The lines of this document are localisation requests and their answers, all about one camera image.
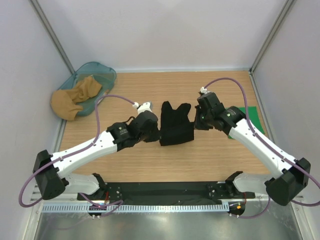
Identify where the black tank top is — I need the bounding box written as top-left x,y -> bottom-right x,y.
159,101 -> 194,147

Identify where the green tank top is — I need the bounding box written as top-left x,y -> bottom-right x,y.
224,106 -> 265,135

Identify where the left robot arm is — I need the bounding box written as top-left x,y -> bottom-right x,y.
33,111 -> 158,200

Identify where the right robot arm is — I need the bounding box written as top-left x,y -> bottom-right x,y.
195,92 -> 311,206

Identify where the tan tank top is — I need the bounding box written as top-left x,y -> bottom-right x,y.
50,76 -> 102,121

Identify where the blue plastic basket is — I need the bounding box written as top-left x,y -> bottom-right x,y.
58,61 -> 117,117

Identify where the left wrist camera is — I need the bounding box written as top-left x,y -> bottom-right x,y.
132,101 -> 153,114

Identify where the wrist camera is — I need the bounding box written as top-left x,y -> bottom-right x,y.
132,101 -> 153,114
199,87 -> 211,96

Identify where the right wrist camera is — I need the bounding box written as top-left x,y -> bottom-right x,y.
199,87 -> 211,96

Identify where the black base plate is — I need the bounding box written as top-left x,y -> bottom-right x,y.
87,181 -> 255,206

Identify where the white slotted cable duct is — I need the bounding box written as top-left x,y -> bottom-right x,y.
41,202 -> 230,214

